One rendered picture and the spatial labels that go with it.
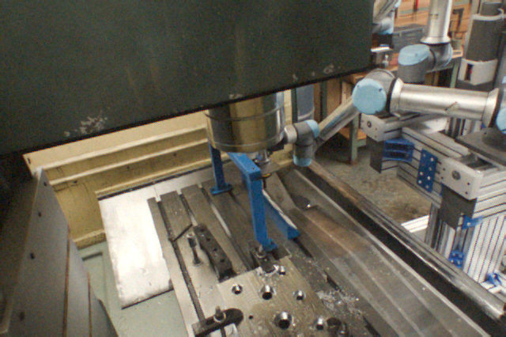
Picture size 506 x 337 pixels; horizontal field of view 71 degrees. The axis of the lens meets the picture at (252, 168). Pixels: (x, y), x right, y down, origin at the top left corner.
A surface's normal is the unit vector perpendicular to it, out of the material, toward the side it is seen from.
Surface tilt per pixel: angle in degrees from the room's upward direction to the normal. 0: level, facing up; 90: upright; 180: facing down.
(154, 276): 24
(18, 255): 0
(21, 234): 0
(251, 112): 90
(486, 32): 90
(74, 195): 90
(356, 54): 90
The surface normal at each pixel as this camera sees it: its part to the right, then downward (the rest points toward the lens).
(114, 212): 0.07, -0.61
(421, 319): -0.04, -0.79
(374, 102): -0.62, 0.44
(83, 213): 0.40, 0.43
